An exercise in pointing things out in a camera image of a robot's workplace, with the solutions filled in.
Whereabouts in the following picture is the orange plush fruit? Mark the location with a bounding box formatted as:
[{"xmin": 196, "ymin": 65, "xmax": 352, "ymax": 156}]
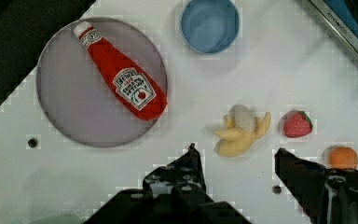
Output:
[{"xmin": 328, "ymin": 147, "xmax": 358, "ymax": 169}]

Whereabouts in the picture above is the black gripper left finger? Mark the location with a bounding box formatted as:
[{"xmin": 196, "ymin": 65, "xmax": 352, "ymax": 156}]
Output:
[{"xmin": 83, "ymin": 144, "xmax": 252, "ymax": 224}]

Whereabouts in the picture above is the black toaster oven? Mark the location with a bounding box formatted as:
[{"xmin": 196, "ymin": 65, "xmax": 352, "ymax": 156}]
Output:
[{"xmin": 306, "ymin": 0, "xmax": 358, "ymax": 58}]

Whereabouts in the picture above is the red plush ketchup bottle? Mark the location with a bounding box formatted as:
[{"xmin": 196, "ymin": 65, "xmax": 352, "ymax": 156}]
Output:
[{"xmin": 74, "ymin": 21, "xmax": 168, "ymax": 121}]

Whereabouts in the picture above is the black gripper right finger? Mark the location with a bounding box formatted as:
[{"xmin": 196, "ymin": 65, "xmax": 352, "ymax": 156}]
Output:
[{"xmin": 274, "ymin": 148, "xmax": 358, "ymax": 224}]

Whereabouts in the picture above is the blue cup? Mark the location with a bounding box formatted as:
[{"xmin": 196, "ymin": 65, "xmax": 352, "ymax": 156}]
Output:
[{"xmin": 180, "ymin": 0, "xmax": 241, "ymax": 54}]

